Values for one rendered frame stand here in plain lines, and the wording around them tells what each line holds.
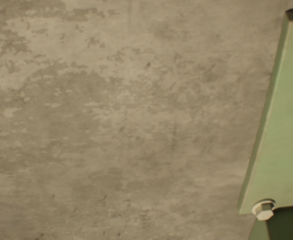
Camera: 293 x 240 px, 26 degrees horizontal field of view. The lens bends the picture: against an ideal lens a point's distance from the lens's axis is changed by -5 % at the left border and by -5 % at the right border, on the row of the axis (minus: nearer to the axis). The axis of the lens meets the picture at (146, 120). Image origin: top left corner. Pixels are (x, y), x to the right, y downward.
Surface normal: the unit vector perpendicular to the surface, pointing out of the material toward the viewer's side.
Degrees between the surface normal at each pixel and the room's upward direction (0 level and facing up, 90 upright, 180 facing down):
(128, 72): 0
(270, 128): 0
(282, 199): 0
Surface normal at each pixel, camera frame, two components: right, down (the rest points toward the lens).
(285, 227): 0.06, -0.69
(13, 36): 0.10, 0.73
